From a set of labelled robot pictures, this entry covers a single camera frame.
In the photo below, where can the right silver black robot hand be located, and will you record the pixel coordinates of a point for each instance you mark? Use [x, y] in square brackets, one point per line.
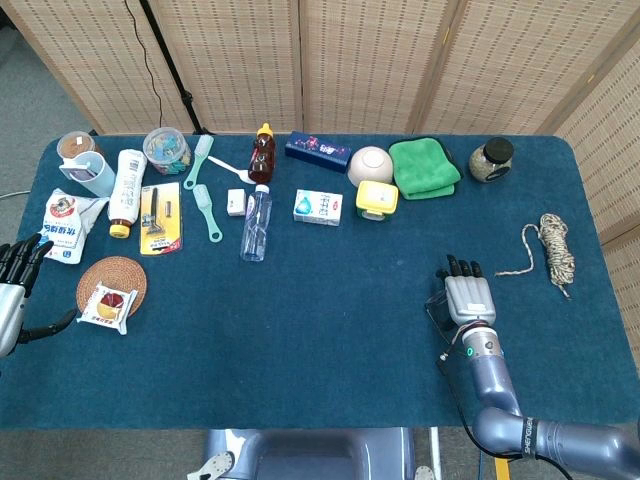
[470, 297]

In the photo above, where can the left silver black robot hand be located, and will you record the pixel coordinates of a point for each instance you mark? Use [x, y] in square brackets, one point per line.
[10, 305]

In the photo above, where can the thin metal-frame eyeglasses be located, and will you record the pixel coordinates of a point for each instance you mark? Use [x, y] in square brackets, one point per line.
[436, 307]

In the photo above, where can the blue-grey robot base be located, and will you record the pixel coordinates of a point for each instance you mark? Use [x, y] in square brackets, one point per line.
[310, 455]

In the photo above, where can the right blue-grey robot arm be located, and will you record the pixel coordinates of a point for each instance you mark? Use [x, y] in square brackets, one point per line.
[492, 385]

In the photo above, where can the white snack packet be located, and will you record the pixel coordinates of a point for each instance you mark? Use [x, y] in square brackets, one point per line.
[107, 307]

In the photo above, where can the white flour bag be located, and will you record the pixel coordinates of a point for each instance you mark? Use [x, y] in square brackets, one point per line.
[67, 220]

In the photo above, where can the round woven coaster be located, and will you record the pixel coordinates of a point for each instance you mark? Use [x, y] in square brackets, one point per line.
[110, 270]

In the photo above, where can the glass jar black lid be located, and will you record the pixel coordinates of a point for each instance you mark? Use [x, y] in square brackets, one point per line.
[487, 162]

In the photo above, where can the green container yellow lid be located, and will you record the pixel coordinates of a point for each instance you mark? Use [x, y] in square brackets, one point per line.
[377, 197]

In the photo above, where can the folded green towel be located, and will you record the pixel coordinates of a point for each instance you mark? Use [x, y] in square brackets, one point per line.
[422, 167]

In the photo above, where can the light blue cup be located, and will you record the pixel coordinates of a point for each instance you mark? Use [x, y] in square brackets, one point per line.
[100, 177]

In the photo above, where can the white table leg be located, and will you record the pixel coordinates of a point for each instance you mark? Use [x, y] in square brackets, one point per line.
[435, 450]

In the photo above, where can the upturned white bowl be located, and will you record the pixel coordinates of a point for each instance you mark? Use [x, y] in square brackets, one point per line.
[371, 167]

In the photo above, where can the white bottle yellow cap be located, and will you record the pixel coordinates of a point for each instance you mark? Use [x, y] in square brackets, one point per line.
[127, 190]

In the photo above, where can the round jar brown powder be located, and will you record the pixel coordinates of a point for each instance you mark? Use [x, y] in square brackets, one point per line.
[75, 145]

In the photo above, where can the razor on yellow card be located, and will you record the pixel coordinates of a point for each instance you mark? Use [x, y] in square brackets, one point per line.
[161, 220]

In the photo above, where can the white blue milk carton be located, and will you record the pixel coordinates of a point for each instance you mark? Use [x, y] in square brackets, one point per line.
[317, 207]

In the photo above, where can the dark blue long box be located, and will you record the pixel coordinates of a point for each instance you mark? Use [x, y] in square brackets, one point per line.
[317, 152]

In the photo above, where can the short green white brush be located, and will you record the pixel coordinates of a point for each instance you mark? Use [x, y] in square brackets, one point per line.
[206, 210]

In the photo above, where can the clear tub of binder clips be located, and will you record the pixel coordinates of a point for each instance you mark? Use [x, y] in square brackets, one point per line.
[166, 150]

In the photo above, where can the clear plastic water bottle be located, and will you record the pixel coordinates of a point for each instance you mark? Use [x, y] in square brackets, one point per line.
[257, 225]

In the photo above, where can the blue table cloth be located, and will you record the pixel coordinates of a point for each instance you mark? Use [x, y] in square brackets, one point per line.
[250, 350]

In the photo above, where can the long green white brush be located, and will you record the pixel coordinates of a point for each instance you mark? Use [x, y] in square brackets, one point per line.
[200, 155]

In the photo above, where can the small white box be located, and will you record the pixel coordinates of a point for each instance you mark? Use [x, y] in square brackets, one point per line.
[236, 202]

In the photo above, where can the brown honey bottle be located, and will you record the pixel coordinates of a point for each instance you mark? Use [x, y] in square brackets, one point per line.
[262, 160]

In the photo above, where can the white plastic spoon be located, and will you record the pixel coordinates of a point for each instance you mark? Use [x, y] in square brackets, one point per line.
[227, 167]

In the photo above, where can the black tripod stand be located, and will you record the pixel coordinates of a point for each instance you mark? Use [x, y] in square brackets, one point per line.
[175, 75]

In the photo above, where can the bamboo folding screen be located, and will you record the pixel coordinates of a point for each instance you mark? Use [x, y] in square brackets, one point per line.
[240, 60]

